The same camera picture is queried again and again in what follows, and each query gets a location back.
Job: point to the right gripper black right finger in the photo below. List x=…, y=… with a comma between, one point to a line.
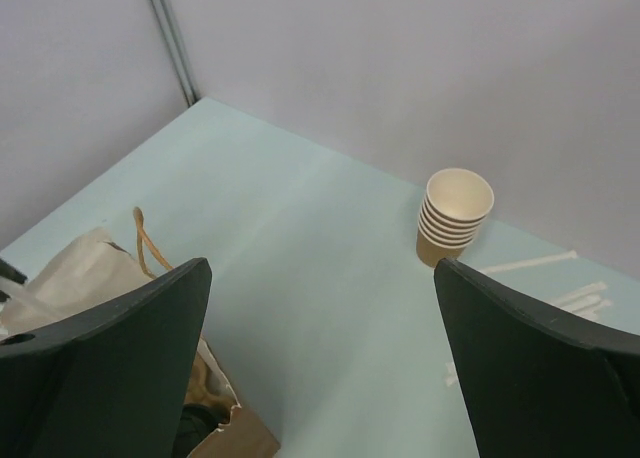
x=537, y=381

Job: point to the stack of brown paper cups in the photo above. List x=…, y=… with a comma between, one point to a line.
x=456, y=203

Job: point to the bundle of white straws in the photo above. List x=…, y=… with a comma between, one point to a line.
x=559, y=277

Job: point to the black plastic cup lid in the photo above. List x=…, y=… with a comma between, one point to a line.
x=196, y=423

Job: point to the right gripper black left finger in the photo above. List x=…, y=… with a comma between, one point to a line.
x=110, y=381

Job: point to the brown paper takeout bag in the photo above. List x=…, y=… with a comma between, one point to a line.
x=92, y=270

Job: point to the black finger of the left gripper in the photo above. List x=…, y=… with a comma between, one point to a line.
x=9, y=272

